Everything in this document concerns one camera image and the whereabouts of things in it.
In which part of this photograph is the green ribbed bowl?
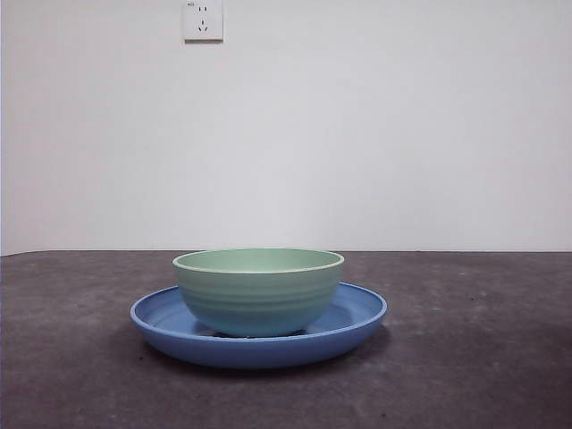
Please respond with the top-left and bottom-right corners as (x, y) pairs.
(172, 248), (346, 339)

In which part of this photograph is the blue round plate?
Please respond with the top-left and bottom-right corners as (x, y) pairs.
(130, 281), (389, 370)

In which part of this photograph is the white wall socket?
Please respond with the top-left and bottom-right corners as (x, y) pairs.
(183, 0), (224, 45)

